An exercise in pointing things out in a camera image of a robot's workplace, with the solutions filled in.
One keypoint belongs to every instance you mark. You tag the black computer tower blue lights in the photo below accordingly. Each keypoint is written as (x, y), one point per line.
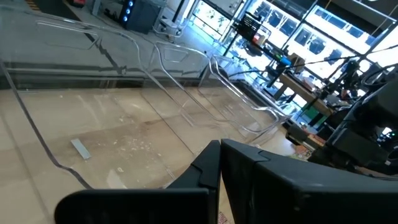
(141, 15)

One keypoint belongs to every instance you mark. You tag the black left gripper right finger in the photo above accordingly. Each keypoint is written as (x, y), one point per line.
(311, 199)

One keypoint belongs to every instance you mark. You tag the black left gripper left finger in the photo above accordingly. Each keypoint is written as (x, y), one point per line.
(186, 205)

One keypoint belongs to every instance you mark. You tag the small grey tape strip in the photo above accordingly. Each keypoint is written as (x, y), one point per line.
(81, 149)

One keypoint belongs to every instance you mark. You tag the clear plastic bin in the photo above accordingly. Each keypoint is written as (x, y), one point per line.
(102, 130)
(217, 109)
(255, 91)

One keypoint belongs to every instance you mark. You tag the wooden desk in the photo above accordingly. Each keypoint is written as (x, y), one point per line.
(303, 90)

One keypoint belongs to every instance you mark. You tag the red Saucy Noods pack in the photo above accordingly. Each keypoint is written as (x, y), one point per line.
(301, 152)

